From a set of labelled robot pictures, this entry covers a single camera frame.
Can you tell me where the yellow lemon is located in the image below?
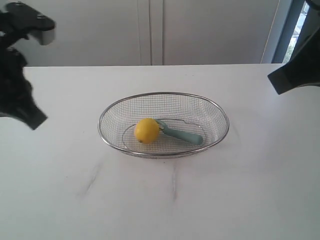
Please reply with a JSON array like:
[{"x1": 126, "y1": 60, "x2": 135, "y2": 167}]
[{"x1": 134, "y1": 118, "x2": 160, "y2": 144}]

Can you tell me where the teal handled peeler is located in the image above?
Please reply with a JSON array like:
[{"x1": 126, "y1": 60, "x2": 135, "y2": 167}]
[{"x1": 155, "y1": 119, "x2": 204, "y2": 145}]

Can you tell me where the window frame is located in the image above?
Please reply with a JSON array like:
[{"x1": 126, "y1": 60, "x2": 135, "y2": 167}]
[{"x1": 260, "y1": 0, "x2": 307, "y2": 64}]

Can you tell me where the oval metal wire basket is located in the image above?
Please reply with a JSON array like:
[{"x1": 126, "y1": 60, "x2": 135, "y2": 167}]
[{"x1": 97, "y1": 92, "x2": 230, "y2": 159}]

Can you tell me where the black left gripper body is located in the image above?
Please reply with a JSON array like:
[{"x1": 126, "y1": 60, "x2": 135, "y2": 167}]
[{"x1": 0, "y1": 47, "x2": 33, "y2": 118}]

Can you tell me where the white cabinet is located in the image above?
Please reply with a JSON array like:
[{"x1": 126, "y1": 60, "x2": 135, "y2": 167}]
[{"x1": 16, "y1": 0, "x2": 291, "y2": 66}]

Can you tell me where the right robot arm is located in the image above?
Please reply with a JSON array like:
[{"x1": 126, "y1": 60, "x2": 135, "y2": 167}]
[{"x1": 267, "y1": 0, "x2": 320, "y2": 95}]

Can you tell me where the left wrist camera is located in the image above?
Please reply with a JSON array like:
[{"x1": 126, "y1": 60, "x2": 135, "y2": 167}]
[{"x1": 0, "y1": 1, "x2": 56, "y2": 49}]

